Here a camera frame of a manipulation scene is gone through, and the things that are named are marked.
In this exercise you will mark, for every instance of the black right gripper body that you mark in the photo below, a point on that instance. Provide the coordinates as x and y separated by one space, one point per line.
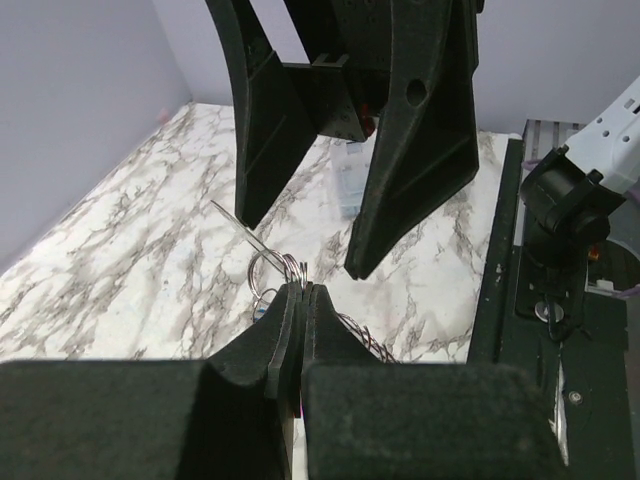
343 85

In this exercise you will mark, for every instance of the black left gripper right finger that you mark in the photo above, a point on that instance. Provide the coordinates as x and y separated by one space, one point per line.
425 421

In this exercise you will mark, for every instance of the clear plastic box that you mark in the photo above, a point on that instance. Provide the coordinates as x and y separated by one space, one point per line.
350 163

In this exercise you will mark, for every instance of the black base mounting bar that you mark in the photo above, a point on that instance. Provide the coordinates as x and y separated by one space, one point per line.
537 311

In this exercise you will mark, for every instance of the key with green tag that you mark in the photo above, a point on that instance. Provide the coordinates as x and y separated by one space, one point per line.
250 237

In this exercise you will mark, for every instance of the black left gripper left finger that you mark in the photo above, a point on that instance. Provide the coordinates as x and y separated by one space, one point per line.
228 416

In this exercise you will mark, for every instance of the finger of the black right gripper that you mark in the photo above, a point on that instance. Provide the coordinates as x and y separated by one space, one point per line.
425 150
273 129

